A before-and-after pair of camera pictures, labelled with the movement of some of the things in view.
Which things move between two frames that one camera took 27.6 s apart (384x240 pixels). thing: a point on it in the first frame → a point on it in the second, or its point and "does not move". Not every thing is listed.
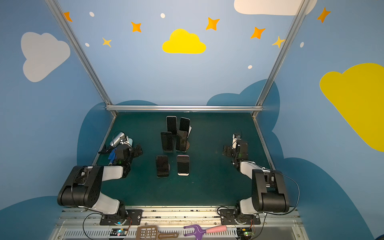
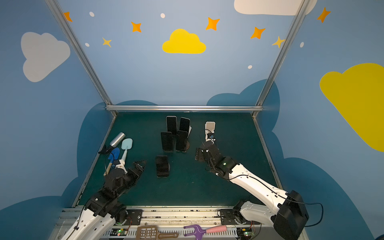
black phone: (171, 123) does not move
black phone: (184, 123) does not move
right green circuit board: (244, 233) does not move
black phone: (163, 167) does not move
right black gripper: (229, 150) → (205, 153)
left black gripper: (133, 151) → (130, 173)
